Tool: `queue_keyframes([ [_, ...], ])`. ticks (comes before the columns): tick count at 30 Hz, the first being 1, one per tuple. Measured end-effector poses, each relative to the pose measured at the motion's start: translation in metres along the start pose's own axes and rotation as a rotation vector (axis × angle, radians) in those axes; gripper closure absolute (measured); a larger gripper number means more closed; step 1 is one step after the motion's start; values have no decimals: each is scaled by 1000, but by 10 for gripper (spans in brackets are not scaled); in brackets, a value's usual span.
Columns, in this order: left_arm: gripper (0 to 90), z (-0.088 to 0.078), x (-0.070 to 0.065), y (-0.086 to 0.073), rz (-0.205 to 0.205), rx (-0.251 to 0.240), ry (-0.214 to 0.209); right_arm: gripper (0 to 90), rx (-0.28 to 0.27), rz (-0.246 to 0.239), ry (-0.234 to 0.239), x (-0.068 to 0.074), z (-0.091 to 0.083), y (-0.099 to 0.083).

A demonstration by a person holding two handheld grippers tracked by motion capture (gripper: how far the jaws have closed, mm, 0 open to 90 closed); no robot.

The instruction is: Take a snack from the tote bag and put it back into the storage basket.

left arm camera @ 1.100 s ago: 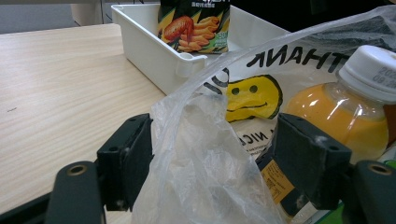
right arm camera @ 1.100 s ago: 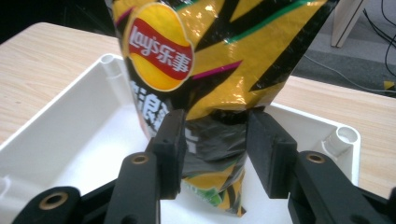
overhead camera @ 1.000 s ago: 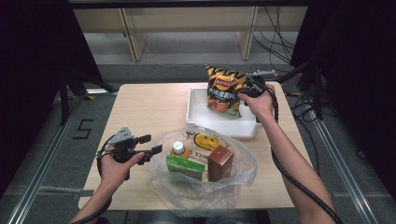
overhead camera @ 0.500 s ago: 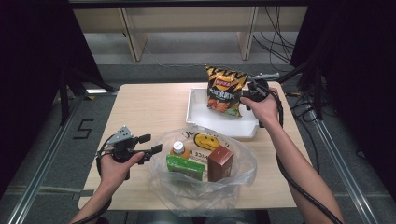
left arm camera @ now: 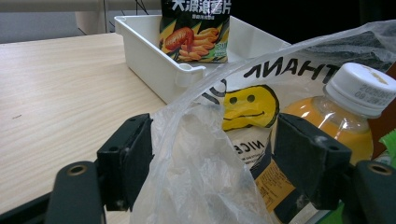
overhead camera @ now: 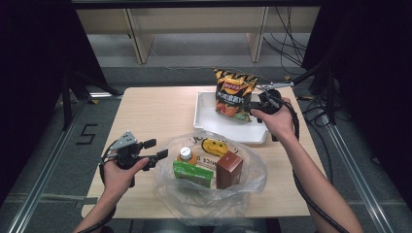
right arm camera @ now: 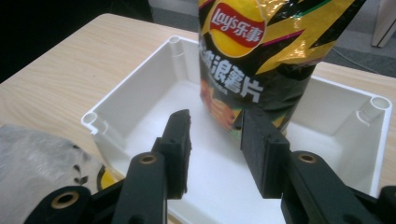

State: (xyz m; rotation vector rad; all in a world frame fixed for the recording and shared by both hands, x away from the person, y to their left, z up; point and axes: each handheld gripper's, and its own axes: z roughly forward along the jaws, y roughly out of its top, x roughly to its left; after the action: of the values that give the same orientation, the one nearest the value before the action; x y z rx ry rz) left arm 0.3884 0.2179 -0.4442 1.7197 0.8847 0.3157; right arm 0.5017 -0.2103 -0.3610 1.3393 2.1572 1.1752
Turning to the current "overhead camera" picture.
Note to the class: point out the person's left hand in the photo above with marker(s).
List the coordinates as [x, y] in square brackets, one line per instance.
[118, 179]

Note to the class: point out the black curtain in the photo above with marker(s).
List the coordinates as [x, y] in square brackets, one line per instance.
[372, 64]
[29, 64]

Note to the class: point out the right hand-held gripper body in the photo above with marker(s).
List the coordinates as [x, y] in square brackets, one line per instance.
[270, 102]

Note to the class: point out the aluminium floor rail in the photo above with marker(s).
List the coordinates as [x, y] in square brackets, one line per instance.
[359, 181]
[42, 174]

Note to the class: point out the black metal stand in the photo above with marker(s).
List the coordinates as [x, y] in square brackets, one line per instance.
[328, 97]
[66, 103]

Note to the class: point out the brown carton box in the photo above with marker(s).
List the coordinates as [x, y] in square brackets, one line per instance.
[228, 171]

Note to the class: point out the white plastic bin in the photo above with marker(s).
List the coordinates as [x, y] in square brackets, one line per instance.
[226, 130]

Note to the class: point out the orange and black chips bag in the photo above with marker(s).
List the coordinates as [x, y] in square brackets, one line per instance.
[233, 97]

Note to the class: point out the clear plastic bag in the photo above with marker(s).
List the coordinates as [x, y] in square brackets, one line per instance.
[194, 202]

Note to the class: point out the orange juice bottle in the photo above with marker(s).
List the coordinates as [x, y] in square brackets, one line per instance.
[186, 154]

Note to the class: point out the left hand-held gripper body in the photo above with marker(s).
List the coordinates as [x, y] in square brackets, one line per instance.
[128, 147]

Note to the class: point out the beige background desk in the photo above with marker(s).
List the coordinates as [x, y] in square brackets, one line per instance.
[194, 19]

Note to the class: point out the person's right hand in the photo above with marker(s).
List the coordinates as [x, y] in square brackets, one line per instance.
[280, 124]

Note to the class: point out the green seaweed packet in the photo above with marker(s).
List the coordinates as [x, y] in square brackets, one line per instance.
[191, 173]

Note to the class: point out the person's lap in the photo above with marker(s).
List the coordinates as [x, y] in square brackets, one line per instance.
[155, 227]

